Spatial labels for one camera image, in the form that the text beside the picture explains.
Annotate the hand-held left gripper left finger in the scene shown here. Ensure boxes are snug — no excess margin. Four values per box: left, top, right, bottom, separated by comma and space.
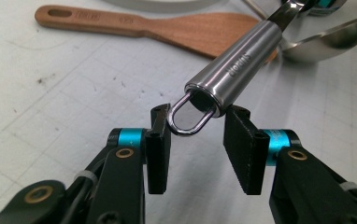
108, 103, 172, 195

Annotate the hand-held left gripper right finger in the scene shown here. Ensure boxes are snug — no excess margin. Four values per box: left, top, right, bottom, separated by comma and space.
222, 105, 301, 196

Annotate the stainless steel spatula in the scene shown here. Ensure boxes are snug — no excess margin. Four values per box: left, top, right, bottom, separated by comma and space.
166, 0, 318, 137

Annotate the wooden rice paddle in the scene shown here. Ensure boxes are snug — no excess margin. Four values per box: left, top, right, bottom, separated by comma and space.
34, 4, 278, 60

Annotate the white utensil rack stand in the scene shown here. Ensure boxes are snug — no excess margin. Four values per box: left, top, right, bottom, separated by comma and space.
101, 0, 231, 14

